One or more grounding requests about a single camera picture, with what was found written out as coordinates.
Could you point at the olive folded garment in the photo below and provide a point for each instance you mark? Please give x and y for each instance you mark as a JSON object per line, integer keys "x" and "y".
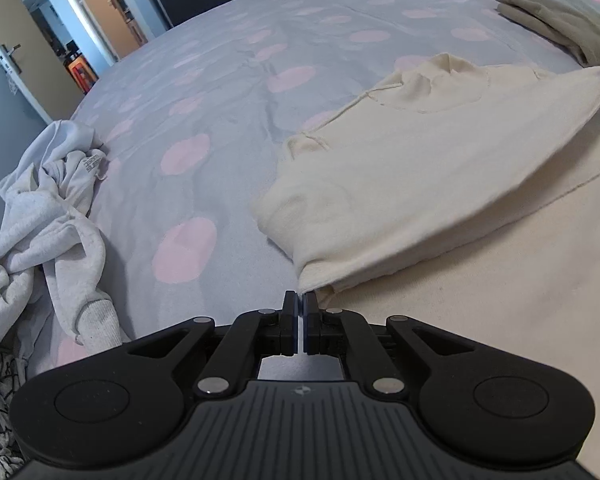
{"x": 555, "y": 15}

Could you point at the grey black-patterned cloth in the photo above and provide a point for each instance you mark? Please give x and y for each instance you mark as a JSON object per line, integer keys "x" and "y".
{"x": 0, "y": 385}

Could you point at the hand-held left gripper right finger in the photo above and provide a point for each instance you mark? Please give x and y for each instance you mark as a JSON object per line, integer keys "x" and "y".
{"x": 307, "y": 330}

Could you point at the orange box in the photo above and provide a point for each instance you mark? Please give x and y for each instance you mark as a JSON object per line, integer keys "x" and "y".
{"x": 82, "y": 74}

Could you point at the white door frame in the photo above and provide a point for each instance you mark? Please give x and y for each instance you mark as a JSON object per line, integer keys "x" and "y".
{"x": 80, "y": 15}

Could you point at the beige door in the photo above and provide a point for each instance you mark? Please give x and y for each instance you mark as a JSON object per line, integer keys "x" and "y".
{"x": 30, "y": 30}

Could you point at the cream sweater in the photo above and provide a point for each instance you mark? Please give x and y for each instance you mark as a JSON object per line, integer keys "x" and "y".
{"x": 430, "y": 160}

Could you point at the white hooded sweatshirt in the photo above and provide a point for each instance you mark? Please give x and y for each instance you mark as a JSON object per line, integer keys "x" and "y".
{"x": 30, "y": 210}

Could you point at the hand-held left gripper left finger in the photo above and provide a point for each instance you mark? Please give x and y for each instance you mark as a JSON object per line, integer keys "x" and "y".
{"x": 293, "y": 330}

